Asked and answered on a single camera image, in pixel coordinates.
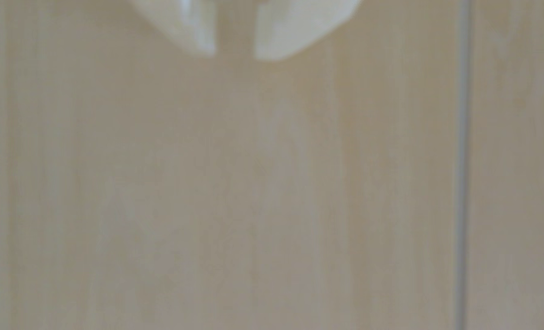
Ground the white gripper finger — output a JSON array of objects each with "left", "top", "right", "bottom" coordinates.
[
  {"left": 126, "top": 0, "right": 219, "bottom": 58},
  {"left": 253, "top": 0, "right": 363, "bottom": 62}
]

